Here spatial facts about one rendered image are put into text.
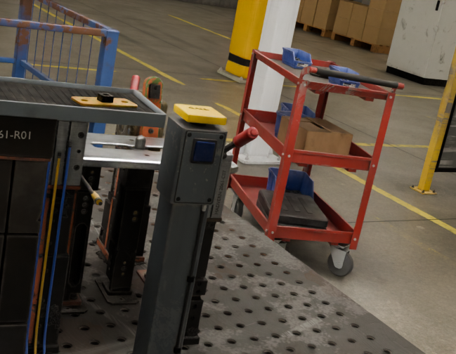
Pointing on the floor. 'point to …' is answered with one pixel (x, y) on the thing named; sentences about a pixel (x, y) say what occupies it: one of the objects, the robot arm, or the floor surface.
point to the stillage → (107, 61)
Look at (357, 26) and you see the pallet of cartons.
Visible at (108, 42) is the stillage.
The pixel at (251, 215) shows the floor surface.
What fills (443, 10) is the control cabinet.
